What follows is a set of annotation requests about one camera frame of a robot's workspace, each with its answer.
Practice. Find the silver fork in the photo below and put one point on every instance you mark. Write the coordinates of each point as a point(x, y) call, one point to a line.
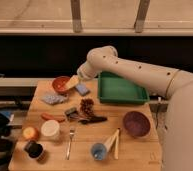
point(71, 135)

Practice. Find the purple bowl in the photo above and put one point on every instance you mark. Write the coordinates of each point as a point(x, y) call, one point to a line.
point(136, 124)

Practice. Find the black cup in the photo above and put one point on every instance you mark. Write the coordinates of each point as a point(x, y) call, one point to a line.
point(33, 149)

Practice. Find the pine cone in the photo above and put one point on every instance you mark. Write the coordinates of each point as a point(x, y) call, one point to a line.
point(86, 106)

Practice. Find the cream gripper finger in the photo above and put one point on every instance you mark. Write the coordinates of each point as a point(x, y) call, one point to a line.
point(72, 82)

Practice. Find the blue patterned cloth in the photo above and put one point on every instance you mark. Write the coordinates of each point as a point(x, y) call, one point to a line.
point(53, 99)

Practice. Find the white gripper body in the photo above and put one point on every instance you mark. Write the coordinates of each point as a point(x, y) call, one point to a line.
point(86, 71)

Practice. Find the dark brush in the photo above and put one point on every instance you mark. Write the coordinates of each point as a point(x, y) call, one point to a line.
point(93, 119)

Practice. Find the small dark block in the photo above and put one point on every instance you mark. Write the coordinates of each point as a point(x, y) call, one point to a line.
point(71, 113)

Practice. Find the orange carrot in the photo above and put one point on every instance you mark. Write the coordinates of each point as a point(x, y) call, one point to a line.
point(47, 117)

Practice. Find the wooden tongs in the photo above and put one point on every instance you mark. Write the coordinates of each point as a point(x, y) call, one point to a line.
point(113, 141)

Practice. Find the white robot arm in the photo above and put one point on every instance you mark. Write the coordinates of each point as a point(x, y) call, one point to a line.
point(175, 85)

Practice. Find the white round container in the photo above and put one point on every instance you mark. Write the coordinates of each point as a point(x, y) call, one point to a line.
point(51, 129)

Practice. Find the green plastic tray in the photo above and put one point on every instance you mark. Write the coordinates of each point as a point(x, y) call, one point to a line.
point(115, 89)

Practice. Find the red bowl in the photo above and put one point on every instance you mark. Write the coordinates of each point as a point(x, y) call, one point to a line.
point(59, 84)

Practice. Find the blue cup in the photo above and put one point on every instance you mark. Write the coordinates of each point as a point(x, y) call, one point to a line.
point(99, 151)

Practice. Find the blue sponge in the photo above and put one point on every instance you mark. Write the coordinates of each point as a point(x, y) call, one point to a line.
point(82, 89)

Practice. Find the red yellow apple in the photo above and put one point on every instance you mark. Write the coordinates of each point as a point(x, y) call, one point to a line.
point(30, 133)

